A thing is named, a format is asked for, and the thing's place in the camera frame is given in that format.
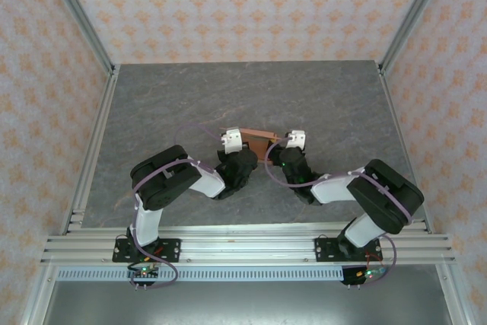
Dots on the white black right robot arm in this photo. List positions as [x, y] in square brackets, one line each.
[361, 231]

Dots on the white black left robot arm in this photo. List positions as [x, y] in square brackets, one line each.
[148, 222]

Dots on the wide aluminium cross beam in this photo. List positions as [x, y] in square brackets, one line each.
[247, 250]

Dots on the grey metal panel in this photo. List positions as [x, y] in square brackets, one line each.
[243, 306]

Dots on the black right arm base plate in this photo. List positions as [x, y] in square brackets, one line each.
[323, 250]

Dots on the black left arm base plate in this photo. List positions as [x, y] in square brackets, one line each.
[171, 249]

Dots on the aluminium table side rail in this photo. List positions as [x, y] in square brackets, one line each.
[393, 112]
[93, 150]

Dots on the long aluminium frame post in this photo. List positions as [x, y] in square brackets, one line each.
[78, 9]
[416, 9]

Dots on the short aluminium frame post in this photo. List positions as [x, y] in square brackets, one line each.
[38, 298]
[454, 298]

